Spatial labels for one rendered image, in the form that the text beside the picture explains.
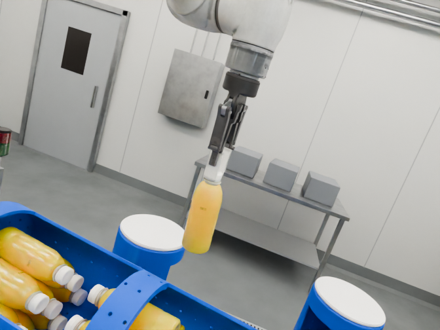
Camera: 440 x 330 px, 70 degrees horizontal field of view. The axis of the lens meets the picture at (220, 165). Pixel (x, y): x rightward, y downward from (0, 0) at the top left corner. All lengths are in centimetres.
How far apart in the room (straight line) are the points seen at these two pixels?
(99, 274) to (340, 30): 364
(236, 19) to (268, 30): 7
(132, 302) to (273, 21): 59
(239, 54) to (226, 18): 8
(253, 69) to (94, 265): 65
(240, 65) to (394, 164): 362
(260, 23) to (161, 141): 371
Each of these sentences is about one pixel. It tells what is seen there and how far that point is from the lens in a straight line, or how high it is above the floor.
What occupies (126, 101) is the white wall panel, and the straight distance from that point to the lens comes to 445.
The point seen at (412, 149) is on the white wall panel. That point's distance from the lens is 418.
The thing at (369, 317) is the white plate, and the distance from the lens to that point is 140.
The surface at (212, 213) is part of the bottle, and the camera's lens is 73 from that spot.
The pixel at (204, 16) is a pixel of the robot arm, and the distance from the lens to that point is 70.
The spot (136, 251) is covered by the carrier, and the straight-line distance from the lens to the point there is 123.
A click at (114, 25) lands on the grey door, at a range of 459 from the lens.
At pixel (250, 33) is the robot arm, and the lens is 64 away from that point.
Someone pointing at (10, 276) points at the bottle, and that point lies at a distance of 84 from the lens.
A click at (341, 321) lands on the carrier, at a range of 134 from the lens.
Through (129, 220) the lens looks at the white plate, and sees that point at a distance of 137.
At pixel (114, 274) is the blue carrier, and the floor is 111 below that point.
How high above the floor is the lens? 165
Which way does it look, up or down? 13 degrees down
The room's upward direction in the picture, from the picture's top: 18 degrees clockwise
